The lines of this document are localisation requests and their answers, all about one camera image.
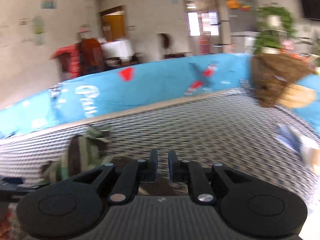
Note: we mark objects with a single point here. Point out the green potted plant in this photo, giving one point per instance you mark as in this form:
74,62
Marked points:
275,25

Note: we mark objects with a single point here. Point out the silver refrigerator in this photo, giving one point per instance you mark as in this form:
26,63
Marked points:
239,29

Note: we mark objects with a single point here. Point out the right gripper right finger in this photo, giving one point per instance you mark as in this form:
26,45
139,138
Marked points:
247,204

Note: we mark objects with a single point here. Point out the red patterned cloth on chair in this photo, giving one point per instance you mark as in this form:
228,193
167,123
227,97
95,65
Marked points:
69,59

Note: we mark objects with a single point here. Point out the brown plush toy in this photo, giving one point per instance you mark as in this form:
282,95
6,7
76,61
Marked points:
274,80

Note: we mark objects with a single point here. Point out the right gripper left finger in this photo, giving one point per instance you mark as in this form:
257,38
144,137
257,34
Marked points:
76,205

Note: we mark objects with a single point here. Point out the white clothed dining table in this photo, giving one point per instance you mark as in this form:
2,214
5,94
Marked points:
120,48

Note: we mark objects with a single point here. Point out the person left hand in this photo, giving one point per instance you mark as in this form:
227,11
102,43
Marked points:
5,224

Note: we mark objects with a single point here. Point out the dark wooden chair right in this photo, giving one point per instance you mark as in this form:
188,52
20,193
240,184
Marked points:
165,41

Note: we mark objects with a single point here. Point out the blue printed sofa back cover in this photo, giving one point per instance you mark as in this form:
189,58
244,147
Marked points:
124,88

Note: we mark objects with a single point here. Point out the dark wooden dining chair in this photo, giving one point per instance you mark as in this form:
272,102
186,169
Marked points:
92,58

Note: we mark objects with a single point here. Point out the green brown striped shirt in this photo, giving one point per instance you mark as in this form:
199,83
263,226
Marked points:
84,153

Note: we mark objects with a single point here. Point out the houndstooth sofa seat cushion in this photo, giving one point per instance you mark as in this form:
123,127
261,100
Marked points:
226,127

